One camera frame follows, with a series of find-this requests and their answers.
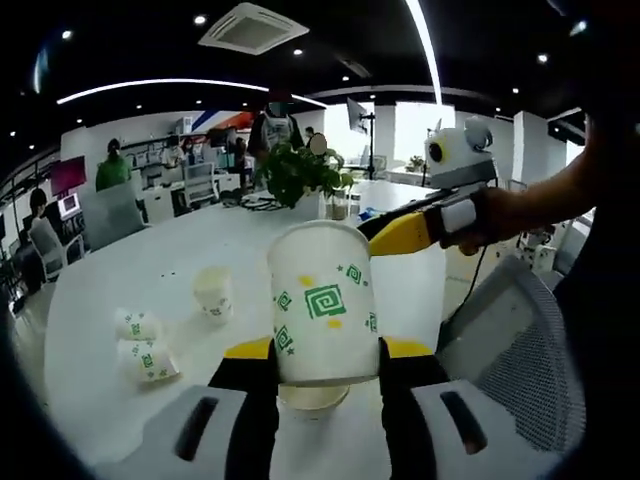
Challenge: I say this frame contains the white mesh office chair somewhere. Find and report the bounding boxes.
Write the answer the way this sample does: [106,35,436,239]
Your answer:
[182,162,221,204]

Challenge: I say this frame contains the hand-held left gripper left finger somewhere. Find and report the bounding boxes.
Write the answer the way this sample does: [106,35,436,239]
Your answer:
[97,336,280,480]

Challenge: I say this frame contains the grey fabric office chair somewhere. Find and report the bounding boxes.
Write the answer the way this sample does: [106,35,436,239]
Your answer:
[79,182,151,254]

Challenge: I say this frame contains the green potted plant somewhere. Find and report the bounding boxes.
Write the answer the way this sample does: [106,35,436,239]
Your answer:
[254,141,355,209]

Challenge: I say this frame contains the green patterned paper cup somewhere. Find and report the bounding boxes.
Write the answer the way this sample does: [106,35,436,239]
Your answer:
[266,219,382,389]
[113,307,164,342]
[192,266,235,326]
[116,339,181,385]

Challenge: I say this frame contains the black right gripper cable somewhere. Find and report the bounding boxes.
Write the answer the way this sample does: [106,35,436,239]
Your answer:
[442,247,489,326]

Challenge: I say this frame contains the person's right hand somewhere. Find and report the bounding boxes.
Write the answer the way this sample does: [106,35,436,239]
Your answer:
[439,185,531,257]

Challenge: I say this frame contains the person's black shirt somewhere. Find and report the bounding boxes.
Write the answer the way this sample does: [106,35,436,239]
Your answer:
[554,209,636,451]

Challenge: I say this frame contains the grey mesh office chair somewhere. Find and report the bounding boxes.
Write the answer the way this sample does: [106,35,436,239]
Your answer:
[438,254,586,454]

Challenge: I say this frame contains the pink lit monitor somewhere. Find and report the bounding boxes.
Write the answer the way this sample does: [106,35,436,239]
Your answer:
[49,155,87,197]

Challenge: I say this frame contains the black monitor on pole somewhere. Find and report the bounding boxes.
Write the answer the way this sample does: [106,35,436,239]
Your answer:
[346,97,377,176]

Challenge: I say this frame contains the straight ceiling light strip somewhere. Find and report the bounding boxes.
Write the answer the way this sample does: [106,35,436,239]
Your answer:
[404,0,444,106]

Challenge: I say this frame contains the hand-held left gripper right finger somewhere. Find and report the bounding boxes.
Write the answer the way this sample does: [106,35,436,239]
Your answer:
[377,336,559,480]

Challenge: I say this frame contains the white table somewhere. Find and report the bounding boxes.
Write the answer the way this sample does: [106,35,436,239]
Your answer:
[43,178,481,480]

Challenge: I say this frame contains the black cable bundle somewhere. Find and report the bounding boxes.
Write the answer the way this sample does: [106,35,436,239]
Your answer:
[219,191,281,214]

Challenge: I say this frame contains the ceiling air conditioner vent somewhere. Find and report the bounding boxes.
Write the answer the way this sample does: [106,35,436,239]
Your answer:
[198,2,310,55]

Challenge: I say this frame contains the long curved ceiling light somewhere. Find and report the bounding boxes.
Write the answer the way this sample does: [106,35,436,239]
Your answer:
[56,77,329,109]

